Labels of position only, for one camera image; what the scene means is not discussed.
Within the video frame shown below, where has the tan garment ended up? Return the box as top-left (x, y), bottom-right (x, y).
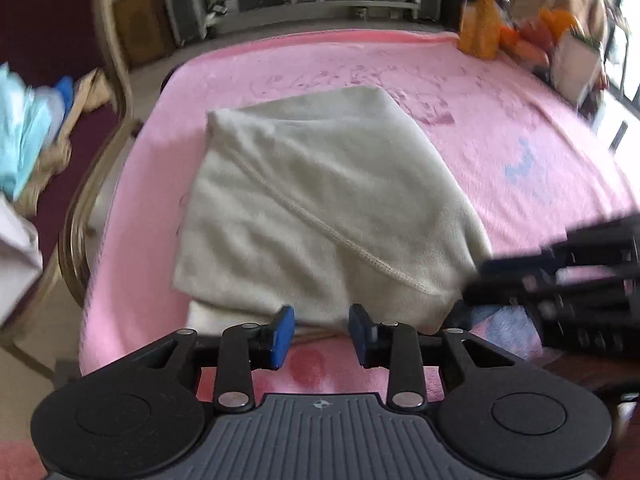
top-left (17, 69), bottom-right (115, 213)

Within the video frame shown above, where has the orange plush toy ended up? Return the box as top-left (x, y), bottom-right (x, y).
top-left (457, 0), bottom-right (505, 60)

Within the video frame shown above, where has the black table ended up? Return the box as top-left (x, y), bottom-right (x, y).
top-left (160, 62), bottom-right (188, 93)

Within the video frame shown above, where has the wooden cabinet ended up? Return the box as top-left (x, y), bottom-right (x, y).
top-left (112, 0), bottom-right (177, 67)

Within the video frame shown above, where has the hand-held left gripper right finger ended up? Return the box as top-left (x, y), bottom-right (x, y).
top-left (348, 304), bottom-right (501, 413)

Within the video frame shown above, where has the light cyan garment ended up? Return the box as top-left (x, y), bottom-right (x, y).
top-left (0, 62), bottom-right (67, 202)

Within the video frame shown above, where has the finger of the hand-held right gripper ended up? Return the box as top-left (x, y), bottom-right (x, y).
top-left (480, 252), bottom-right (568, 277)
top-left (461, 279), bottom-right (551, 311)

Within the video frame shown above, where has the maroon chair with gold frame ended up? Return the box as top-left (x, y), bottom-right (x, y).
top-left (0, 0), bottom-right (146, 376)

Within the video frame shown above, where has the beige garment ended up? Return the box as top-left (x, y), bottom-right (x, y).
top-left (171, 85), bottom-right (495, 337)

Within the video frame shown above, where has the pale lavender garment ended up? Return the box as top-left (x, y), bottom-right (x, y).
top-left (0, 194), bottom-right (45, 328)

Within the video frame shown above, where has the white box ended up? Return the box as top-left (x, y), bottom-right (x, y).
top-left (551, 29), bottom-right (604, 107)

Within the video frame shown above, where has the blue garment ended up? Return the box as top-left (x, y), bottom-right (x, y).
top-left (54, 76), bottom-right (76, 113)

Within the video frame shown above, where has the pink printed blanket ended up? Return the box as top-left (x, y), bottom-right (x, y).
top-left (0, 29), bottom-right (640, 480)

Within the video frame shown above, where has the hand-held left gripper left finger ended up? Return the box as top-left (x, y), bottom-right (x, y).
top-left (150, 305), bottom-right (296, 413)

